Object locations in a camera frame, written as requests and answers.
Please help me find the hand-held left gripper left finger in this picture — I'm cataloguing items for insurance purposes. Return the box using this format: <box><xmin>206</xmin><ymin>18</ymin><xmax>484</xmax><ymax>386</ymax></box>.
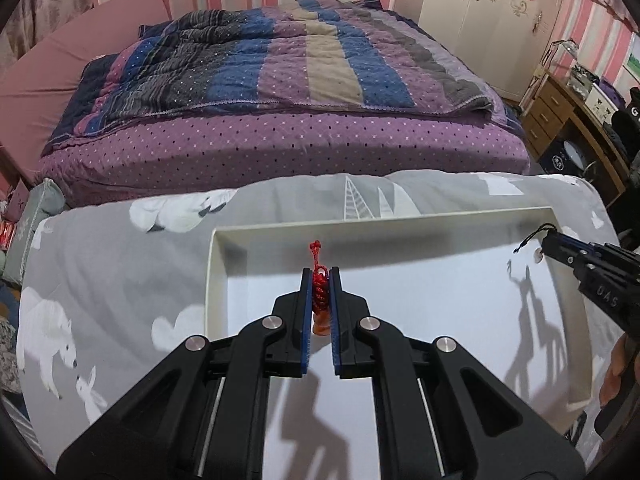
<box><xmin>56</xmin><ymin>267</ymin><xmax>314</xmax><ymax>480</ymax></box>

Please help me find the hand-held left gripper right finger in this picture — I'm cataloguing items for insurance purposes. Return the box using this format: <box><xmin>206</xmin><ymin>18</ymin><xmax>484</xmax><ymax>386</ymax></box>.
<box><xmin>329</xmin><ymin>267</ymin><xmax>587</xmax><ymax>480</ymax></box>

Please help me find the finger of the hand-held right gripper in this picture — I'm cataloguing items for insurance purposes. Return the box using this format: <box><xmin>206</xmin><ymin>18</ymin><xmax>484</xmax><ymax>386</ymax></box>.
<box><xmin>544</xmin><ymin>231</ymin><xmax>607</xmax><ymax>257</ymax></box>
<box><xmin>539</xmin><ymin>240</ymin><xmax>587</xmax><ymax>281</ymax></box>

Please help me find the red gourd pendant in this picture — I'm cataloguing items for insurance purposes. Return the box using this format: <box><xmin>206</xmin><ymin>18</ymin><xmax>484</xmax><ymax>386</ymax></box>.
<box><xmin>307</xmin><ymin>241</ymin><xmax>332</xmax><ymax>337</ymax></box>

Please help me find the white tray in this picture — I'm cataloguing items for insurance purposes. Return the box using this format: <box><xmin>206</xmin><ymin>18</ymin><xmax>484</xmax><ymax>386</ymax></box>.
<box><xmin>204</xmin><ymin>205</ymin><xmax>596</xmax><ymax>480</ymax></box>

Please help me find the person's right hand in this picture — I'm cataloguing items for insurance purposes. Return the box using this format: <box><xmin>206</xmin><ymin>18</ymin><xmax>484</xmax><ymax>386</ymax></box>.
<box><xmin>599</xmin><ymin>332</ymin><xmax>640</xmax><ymax>411</ymax></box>

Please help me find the black bag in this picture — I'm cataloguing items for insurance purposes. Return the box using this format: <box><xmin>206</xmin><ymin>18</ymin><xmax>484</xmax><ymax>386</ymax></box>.
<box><xmin>611</xmin><ymin>87</ymin><xmax>640</xmax><ymax>163</ymax></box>

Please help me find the wooden desk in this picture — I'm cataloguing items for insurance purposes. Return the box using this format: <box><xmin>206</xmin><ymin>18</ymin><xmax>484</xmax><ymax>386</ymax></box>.
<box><xmin>520</xmin><ymin>67</ymin><xmax>631</xmax><ymax>196</ymax></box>

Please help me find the white box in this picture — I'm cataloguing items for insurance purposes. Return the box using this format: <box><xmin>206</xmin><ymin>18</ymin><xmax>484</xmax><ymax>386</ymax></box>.
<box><xmin>585</xmin><ymin>82</ymin><xmax>621</xmax><ymax>122</ymax></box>

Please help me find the purple dotted bed sheet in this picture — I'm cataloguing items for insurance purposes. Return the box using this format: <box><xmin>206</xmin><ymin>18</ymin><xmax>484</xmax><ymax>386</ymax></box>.
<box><xmin>37</xmin><ymin>105</ymin><xmax>531</xmax><ymax>208</ymax></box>

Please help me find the desk lamp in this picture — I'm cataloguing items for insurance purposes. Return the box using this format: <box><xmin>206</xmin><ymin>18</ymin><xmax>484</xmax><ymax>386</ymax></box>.
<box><xmin>544</xmin><ymin>37</ymin><xmax>582</xmax><ymax>82</ymax></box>

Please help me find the cream wardrobe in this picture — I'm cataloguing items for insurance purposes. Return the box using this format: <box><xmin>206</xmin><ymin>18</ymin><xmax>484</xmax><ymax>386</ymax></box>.
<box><xmin>417</xmin><ymin>0</ymin><xmax>568</xmax><ymax>101</ymax></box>

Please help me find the striped dotted quilt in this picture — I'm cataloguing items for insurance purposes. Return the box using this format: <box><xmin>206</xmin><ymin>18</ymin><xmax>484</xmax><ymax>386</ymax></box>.
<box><xmin>42</xmin><ymin>0</ymin><xmax>501</xmax><ymax>156</ymax></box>

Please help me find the grey cushion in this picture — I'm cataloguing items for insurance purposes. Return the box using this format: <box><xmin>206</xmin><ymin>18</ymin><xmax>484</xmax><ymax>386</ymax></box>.
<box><xmin>19</xmin><ymin>177</ymin><xmax>67</xmax><ymax>253</ymax></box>

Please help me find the pink headboard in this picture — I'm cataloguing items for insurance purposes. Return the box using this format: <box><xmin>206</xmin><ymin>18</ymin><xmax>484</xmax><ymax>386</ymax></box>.
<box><xmin>0</xmin><ymin>0</ymin><xmax>173</xmax><ymax>161</ymax></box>

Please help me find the wall picture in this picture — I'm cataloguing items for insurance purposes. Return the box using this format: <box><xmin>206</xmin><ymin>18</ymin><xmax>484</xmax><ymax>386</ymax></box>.
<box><xmin>624</xmin><ymin>34</ymin><xmax>640</xmax><ymax>88</ymax></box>

